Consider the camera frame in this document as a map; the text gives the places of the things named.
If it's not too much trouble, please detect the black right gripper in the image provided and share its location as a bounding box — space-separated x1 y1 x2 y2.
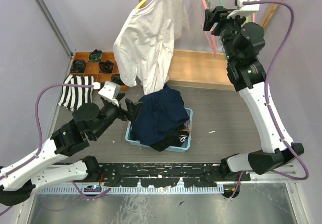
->
203 6 247 63

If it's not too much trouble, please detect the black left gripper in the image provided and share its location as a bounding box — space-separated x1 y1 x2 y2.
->
92 93 144 140

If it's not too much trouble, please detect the salmon pink hanger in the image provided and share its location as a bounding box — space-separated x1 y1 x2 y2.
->
194 0 217 57

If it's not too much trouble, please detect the navy blue t shirt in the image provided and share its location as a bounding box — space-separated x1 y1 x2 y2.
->
132 85 189 147

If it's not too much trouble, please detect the black printed t shirt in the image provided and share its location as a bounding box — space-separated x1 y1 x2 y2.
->
150 128 191 152

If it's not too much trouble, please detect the white t shirt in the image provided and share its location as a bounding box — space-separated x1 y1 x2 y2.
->
113 0 189 95

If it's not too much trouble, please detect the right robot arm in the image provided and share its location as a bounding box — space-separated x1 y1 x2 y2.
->
203 6 304 181

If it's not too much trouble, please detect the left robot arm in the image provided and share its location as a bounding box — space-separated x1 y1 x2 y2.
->
1 99 143 206

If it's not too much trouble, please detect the light blue plastic basket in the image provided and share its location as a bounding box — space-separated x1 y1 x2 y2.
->
125 108 193 153

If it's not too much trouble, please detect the dark rolled item in tray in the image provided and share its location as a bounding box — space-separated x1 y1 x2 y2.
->
88 49 103 62
70 59 86 73
99 60 114 73
111 74 125 86

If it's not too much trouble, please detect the brown wooden compartment tray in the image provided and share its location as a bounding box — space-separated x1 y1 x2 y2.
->
69 51 119 82

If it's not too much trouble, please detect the black white striped cloth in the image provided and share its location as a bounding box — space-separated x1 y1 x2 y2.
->
58 74 94 111

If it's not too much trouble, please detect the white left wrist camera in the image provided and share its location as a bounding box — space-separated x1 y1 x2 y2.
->
93 81 121 107

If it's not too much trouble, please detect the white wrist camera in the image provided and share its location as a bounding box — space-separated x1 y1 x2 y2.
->
93 81 121 107
227 0 260 19

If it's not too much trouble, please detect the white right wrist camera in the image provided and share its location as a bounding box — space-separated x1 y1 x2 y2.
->
227 0 260 19

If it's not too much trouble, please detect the wooden clothes rack frame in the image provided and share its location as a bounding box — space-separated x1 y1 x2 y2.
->
137 0 292 92

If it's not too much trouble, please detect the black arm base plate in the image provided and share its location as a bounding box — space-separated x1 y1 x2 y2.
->
83 163 240 188

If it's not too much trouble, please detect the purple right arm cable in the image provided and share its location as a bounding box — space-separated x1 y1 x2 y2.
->
230 0 310 201

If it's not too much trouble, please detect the white slotted cable duct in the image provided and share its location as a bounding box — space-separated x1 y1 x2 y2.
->
37 182 224 195

